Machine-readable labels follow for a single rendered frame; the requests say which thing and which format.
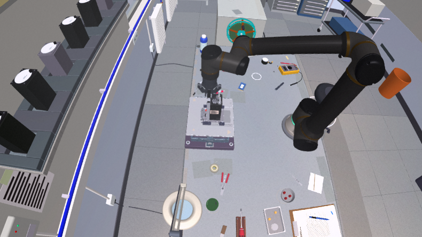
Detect grey vent grille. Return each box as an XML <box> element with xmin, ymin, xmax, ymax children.
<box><xmin>0</xmin><ymin>169</ymin><xmax>56</xmax><ymax>213</ymax></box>

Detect yellow multimeter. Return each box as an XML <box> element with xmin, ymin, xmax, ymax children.
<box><xmin>278</xmin><ymin>64</ymin><xmax>300</xmax><ymax>76</ymax></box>

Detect beige box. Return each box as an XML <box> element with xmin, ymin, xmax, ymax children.
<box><xmin>352</xmin><ymin>0</ymin><xmax>387</xmax><ymax>18</ymax></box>

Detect white frame trolley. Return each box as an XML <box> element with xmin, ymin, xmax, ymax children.
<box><xmin>317</xmin><ymin>0</ymin><xmax>392</xmax><ymax>37</ymax></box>

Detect blue box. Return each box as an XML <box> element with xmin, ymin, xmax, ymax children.
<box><xmin>329</xmin><ymin>16</ymin><xmax>357</xmax><ymax>36</ymax></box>

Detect green disc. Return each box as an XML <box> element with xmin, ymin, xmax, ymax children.
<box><xmin>205</xmin><ymin>197</ymin><xmax>220</xmax><ymax>212</ymax></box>

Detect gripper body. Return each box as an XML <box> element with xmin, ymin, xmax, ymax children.
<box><xmin>201</xmin><ymin>80</ymin><xmax>218</xmax><ymax>92</ymax></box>

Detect grey drawer cabinet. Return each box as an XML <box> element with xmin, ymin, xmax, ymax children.
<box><xmin>270</xmin><ymin>0</ymin><xmax>302</xmax><ymax>15</ymax></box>

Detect blue drawer cabinet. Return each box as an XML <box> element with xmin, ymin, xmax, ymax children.
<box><xmin>296</xmin><ymin>0</ymin><xmax>331</xmax><ymax>19</ymax></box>

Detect dark round stool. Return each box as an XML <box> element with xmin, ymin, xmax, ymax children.
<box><xmin>314</xmin><ymin>83</ymin><xmax>337</xmax><ymax>104</ymax></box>

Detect grey tray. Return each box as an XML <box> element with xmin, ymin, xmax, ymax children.
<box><xmin>263</xmin><ymin>206</ymin><xmax>286</xmax><ymax>235</ymax></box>

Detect red handled pliers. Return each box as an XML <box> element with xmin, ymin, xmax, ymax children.
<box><xmin>220</xmin><ymin>171</ymin><xmax>231</xmax><ymax>196</ymax></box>

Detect grey instrument white dial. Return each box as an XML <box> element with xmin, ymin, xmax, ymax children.
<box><xmin>37</xmin><ymin>41</ymin><xmax>74</xmax><ymax>77</ymax></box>

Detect white ring magnifier lamp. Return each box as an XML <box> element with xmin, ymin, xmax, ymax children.
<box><xmin>162</xmin><ymin>183</ymin><xmax>203</xmax><ymax>237</ymax></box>

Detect brown clipboard white paper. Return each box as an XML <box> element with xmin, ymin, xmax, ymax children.
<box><xmin>288</xmin><ymin>203</ymin><xmax>344</xmax><ymax>237</ymax></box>

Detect grey tilt table purple base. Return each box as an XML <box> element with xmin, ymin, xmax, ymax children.
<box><xmin>184</xmin><ymin>96</ymin><xmax>236</xmax><ymax>151</ymax></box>

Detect black instrument white dial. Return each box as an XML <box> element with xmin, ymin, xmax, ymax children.
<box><xmin>59</xmin><ymin>15</ymin><xmax>90</xmax><ymax>50</ymax></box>
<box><xmin>10</xmin><ymin>68</ymin><xmax>57</xmax><ymax>112</ymax></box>
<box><xmin>76</xmin><ymin>0</ymin><xmax>103</xmax><ymax>28</ymax></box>
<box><xmin>0</xmin><ymin>110</ymin><xmax>37</xmax><ymax>154</ymax></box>

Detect white radiator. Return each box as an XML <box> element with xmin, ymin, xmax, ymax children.
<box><xmin>150</xmin><ymin>3</ymin><xmax>167</xmax><ymax>54</ymax></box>
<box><xmin>164</xmin><ymin>0</ymin><xmax>179</xmax><ymax>22</ymax></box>

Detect grey box red lights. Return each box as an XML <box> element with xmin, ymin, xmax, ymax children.
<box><xmin>0</xmin><ymin>215</ymin><xmax>41</xmax><ymax>237</ymax></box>

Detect white folded paper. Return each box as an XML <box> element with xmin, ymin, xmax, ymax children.
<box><xmin>307</xmin><ymin>172</ymin><xmax>325</xmax><ymax>194</ymax></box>

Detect orange cup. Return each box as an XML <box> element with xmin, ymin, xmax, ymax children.
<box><xmin>378</xmin><ymin>67</ymin><xmax>412</xmax><ymax>100</ymax></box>

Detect teal wheel orange spokes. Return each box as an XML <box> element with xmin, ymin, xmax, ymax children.
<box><xmin>226</xmin><ymin>18</ymin><xmax>257</xmax><ymax>44</ymax></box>

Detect white bracket with rod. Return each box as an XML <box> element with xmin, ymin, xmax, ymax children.
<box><xmin>85</xmin><ymin>186</ymin><xmax>116</xmax><ymax>207</ymax></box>

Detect red screwdriver on brown board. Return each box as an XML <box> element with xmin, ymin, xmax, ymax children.
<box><xmin>235</xmin><ymin>208</ymin><xmax>248</xmax><ymax>237</ymax></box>

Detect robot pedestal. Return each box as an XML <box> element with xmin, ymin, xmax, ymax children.
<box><xmin>281</xmin><ymin>113</ymin><xmax>338</xmax><ymax>140</ymax></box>

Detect thin black floor cable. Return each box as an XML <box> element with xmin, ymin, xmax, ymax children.
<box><xmin>154</xmin><ymin>62</ymin><xmax>196</xmax><ymax>69</ymax></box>

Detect grey dish red dots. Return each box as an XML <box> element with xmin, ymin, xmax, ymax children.
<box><xmin>280</xmin><ymin>187</ymin><xmax>296</xmax><ymax>203</ymax></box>

